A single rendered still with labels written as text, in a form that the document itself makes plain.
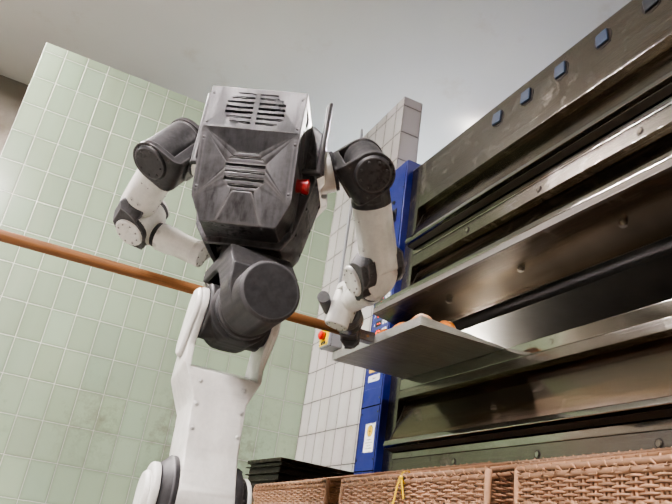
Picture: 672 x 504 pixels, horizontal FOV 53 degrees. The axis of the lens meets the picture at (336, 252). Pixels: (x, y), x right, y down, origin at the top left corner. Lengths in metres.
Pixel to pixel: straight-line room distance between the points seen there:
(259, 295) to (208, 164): 0.31
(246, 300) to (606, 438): 0.91
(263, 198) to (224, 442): 0.46
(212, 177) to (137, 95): 2.26
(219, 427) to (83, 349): 1.83
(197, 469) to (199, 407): 0.11
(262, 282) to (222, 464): 0.34
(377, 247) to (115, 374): 1.79
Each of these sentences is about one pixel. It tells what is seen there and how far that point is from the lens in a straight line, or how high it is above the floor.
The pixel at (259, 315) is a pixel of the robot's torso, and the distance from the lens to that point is 1.16.
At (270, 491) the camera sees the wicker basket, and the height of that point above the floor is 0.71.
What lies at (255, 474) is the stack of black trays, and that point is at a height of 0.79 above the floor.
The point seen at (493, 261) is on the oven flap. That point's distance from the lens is 1.96.
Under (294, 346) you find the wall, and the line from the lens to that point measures 3.32.
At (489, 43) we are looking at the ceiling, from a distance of 3.82.
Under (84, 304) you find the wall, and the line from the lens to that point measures 3.11.
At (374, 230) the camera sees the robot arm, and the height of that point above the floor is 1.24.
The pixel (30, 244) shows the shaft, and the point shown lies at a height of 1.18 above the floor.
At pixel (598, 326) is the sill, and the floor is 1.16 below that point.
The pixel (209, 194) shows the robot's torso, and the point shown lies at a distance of 1.32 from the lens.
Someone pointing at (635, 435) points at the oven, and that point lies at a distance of 1.63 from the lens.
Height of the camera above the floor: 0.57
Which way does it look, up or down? 24 degrees up
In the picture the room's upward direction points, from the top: 9 degrees clockwise
